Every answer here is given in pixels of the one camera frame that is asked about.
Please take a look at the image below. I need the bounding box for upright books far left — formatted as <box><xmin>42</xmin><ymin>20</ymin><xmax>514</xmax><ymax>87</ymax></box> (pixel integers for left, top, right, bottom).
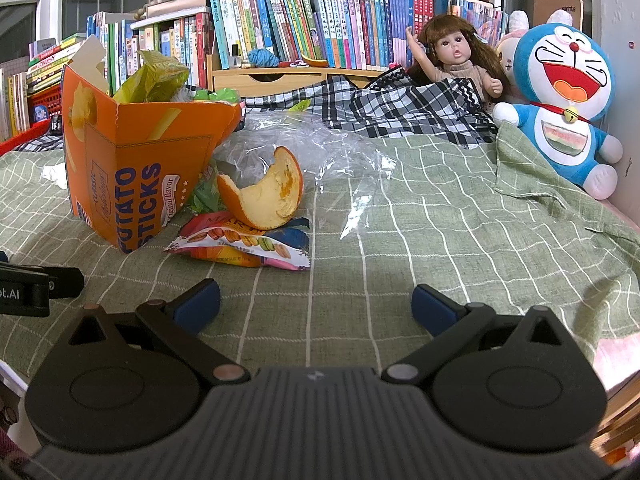
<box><xmin>0</xmin><ymin>68</ymin><xmax>30</xmax><ymax>141</ymax></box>

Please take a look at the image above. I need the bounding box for wooden desk organizer drawer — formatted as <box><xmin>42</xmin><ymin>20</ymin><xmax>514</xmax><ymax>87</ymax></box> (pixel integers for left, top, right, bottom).
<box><xmin>206</xmin><ymin>53</ymin><xmax>382</xmax><ymax>99</ymax></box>

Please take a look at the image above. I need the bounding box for pink white rabbit plush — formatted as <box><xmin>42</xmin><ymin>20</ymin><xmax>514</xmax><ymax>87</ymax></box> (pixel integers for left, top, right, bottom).
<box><xmin>496</xmin><ymin>9</ymin><xmax>574</xmax><ymax>87</ymax></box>

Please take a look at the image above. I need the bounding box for black white plaid cloth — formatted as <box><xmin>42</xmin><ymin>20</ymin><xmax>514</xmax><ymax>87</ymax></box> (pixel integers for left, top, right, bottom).
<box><xmin>14</xmin><ymin>65</ymin><xmax>501</xmax><ymax>154</ymax></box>

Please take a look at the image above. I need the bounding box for red tray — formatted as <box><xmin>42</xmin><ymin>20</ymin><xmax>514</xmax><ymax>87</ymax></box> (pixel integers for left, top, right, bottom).
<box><xmin>0</xmin><ymin>119</ymin><xmax>51</xmax><ymax>155</ymax></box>

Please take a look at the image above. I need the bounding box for clear plastic bag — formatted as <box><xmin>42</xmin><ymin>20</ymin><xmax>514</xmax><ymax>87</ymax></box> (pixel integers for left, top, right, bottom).
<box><xmin>210</xmin><ymin>110</ymin><xmax>396</xmax><ymax>238</ymax></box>

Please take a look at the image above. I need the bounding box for red crate left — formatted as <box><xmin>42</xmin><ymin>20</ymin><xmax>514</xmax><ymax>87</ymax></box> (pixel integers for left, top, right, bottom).
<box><xmin>28</xmin><ymin>84</ymin><xmax>62</xmax><ymax>124</ymax></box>

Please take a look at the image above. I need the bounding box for brown haired doll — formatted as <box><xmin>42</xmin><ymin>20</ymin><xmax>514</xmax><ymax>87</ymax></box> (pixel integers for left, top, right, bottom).
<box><xmin>406</xmin><ymin>14</ymin><xmax>511</xmax><ymax>104</ymax></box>

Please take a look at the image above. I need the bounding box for white tissue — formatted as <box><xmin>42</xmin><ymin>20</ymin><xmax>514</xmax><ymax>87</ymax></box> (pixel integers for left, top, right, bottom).
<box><xmin>41</xmin><ymin>162</ymin><xmax>67</xmax><ymax>190</ymax></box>

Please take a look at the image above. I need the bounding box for blue yarn ball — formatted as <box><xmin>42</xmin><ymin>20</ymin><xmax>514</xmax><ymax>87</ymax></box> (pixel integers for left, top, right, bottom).
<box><xmin>247</xmin><ymin>49</ymin><xmax>280</xmax><ymax>68</ymax></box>

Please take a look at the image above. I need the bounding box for yellow green wrapper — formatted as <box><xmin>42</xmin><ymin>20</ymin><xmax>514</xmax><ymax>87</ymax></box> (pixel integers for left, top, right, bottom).
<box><xmin>113</xmin><ymin>50</ymin><xmax>190</xmax><ymax>104</ymax></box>

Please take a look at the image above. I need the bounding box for stack of flat books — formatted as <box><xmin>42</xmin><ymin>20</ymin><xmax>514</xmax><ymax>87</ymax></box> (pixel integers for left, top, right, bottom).
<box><xmin>26</xmin><ymin>32</ymin><xmax>87</xmax><ymax>96</ymax></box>

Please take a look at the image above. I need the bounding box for colourful snack wrapper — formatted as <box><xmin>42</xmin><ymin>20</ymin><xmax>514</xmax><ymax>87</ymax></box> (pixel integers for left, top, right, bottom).
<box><xmin>165</xmin><ymin>211</ymin><xmax>310</xmax><ymax>271</ymax></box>

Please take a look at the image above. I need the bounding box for row of books centre left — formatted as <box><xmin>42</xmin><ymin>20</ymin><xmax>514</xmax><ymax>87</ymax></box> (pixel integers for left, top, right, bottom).
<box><xmin>86</xmin><ymin>0</ymin><xmax>216</xmax><ymax>93</ymax></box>

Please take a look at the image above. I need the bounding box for green checked tablecloth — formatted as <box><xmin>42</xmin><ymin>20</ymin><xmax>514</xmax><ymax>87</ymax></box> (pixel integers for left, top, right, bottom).
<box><xmin>1</xmin><ymin>128</ymin><xmax>639</xmax><ymax>377</ymax></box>

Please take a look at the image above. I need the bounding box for green candy wrapper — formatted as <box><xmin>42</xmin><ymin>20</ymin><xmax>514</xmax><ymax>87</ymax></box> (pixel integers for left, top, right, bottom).
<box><xmin>186</xmin><ymin>88</ymin><xmax>240</xmax><ymax>214</ymax></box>

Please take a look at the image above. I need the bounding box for row of books on organizer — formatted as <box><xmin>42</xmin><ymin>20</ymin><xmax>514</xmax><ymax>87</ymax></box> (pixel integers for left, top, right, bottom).
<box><xmin>209</xmin><ymin>0</ymin><xmax>509</xmax><ymax>70</ymax></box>

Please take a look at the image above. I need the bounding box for orange potato sticks box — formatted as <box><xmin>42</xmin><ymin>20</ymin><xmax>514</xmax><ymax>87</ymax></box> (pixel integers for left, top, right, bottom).
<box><xmin>62</xmin><ymin>36</ymin><xmax>241</xmax><ymax>254</ymax></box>

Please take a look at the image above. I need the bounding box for blue Doraemon plush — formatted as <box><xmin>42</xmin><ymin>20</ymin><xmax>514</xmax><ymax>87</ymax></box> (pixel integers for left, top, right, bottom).
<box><xmin>492</xmin><ymin>23</ymin><xmax>623</xmax><ymax>200</ymax></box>

